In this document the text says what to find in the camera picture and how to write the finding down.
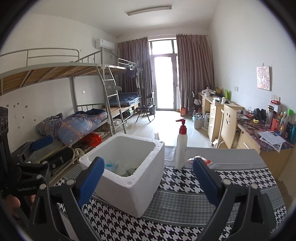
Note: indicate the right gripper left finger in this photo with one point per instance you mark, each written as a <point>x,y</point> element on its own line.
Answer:
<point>46,222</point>

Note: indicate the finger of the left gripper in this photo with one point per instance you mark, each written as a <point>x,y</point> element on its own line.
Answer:
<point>41,143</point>

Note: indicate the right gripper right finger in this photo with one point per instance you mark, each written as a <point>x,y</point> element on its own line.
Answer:
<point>255,216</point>

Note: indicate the blue surgical face mask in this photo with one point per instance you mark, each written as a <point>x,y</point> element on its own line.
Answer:
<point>112,166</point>

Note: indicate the clear bag colourful soft items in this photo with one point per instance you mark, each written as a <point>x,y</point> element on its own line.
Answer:
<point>122,168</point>

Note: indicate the white styrofoam box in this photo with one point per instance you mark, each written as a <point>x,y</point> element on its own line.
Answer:
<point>134,193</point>

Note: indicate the grey sock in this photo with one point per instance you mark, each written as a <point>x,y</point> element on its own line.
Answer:
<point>129,172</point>

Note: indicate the person's left hand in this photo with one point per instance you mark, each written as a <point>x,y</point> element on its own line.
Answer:
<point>12,203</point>

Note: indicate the blue plaid quilt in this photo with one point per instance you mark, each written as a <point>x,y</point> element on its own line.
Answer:
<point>73,128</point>

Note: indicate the metal bunk bed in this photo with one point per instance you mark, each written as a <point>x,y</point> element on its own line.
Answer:
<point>42,82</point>

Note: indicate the red plastic bag under bed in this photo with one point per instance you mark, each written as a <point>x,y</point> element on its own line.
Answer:
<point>92,139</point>

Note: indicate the red snack packet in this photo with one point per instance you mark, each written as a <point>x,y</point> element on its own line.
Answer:
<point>206,161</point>

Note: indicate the houndstooth table mat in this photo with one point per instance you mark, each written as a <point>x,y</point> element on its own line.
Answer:
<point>179,209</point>

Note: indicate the metal bed ladder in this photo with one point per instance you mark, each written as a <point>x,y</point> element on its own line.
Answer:
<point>111,98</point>

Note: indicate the wooden desk with drawers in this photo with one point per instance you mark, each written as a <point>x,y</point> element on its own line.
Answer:
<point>248,136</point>

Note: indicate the white papers on desk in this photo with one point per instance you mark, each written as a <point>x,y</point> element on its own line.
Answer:
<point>272,141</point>

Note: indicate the smiley face wooden chair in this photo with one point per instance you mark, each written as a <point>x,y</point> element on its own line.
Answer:
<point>228,133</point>

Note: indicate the teal bottles on desk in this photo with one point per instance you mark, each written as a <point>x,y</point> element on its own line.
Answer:
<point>289,133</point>

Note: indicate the white red pump lotion bottle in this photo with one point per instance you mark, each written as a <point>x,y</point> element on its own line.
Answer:
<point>181,146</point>

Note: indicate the white waste bin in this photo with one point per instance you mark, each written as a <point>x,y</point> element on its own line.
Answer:
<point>198,121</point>

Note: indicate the black folding chair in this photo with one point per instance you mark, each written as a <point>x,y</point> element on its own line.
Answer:
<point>147,107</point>

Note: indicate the white air conditioner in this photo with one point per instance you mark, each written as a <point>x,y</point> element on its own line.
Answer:
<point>101,43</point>

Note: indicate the brown curtain left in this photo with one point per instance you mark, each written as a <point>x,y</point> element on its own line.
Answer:
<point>134,55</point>

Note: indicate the brown curtain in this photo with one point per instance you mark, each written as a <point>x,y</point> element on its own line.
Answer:
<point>196,67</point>
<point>134,55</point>

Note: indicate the brown curtain right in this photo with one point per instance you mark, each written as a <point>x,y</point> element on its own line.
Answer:
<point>196,67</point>

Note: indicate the ceiling fluorescent lamp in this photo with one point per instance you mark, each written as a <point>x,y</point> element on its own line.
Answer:
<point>148,10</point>

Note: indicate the pink anime wall picture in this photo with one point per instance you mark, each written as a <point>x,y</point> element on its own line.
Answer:
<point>263,78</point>

